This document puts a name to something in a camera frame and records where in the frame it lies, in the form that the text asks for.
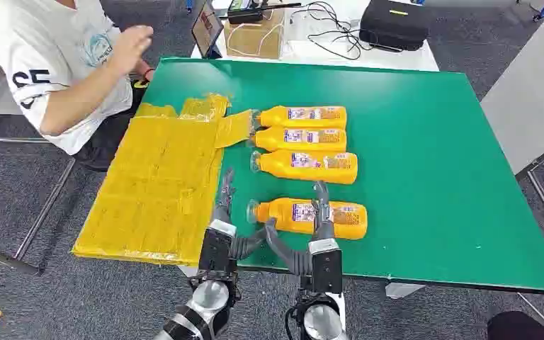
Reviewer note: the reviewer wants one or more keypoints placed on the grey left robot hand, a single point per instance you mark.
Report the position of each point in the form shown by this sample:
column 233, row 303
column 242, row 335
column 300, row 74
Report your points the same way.
column 225, row 197

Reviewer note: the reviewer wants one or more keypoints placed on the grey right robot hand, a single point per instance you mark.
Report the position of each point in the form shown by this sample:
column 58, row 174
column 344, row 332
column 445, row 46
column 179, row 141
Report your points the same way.
column 322, row 216

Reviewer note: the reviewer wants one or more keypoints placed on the orange drink bottle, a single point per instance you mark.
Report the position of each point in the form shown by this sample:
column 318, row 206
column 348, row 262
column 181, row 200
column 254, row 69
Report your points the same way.
column 272, row 140
column 281, row 217
column 276, row 167
column 272, row 117

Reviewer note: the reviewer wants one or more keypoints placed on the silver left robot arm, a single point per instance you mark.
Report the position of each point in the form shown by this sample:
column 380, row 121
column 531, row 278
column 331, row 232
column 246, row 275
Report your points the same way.
column 201, row 309

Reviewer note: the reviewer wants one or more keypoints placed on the large yellow plastic sheet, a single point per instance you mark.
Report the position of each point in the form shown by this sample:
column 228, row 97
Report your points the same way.
column 159, row 187

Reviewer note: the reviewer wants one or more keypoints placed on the small yellow sheet flap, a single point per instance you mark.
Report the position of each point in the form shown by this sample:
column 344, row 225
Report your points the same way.
column 232, row 129

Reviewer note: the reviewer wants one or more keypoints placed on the white table foot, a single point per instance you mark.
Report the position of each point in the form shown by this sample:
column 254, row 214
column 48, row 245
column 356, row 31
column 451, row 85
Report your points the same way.
column 401, row 290
column 188, row 271

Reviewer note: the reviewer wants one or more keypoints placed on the green table mat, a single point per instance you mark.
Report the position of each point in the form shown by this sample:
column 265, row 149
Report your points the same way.
column 417, row 178

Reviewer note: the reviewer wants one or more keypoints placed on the person's left hand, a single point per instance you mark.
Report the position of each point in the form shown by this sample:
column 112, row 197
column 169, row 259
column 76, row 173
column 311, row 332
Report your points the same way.
column 147, row 71

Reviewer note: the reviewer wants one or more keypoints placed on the person's hand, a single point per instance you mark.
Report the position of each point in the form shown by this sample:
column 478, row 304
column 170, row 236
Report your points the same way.
column 131, row 47
column 147, row 71

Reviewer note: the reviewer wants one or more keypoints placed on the brown cardboard box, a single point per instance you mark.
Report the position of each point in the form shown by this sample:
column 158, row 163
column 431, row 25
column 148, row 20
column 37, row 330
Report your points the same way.
column 253, row 40

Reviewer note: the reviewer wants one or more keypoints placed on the black tablet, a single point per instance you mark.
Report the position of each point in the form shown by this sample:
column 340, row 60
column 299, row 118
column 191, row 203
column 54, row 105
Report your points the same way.
column 206, row 28

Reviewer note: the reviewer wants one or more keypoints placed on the white table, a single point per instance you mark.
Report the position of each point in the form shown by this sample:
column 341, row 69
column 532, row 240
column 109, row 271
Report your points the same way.
column 394, row 60

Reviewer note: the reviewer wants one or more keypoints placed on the person's right hand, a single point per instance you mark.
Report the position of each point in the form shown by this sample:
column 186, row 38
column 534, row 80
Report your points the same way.
column 131, row 47

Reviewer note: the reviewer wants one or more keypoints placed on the black radio device with antenna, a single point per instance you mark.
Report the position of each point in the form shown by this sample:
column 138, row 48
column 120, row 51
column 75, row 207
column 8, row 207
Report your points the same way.
column 246, row 15

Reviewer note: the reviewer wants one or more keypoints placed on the black carry case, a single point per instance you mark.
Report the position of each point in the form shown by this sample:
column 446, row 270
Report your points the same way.
column 394, row 23

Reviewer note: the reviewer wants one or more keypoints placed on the black robot foot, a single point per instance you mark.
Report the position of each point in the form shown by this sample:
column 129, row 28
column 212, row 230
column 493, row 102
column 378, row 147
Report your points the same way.
column 520, row 328

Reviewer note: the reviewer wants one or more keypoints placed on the person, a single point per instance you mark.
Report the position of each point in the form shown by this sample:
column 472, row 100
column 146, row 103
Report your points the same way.
column 42, row 42

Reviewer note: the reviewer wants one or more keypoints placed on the grey side table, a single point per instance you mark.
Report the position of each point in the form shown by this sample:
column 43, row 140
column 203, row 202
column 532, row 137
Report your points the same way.
column 530, row 84

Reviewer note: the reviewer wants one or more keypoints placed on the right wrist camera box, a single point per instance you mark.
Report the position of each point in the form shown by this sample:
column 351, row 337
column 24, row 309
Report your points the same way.
column 326, row 270

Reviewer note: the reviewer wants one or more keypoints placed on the grey metal floor frame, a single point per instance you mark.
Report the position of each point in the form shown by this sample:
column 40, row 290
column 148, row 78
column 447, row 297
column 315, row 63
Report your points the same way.
column 42, row 213

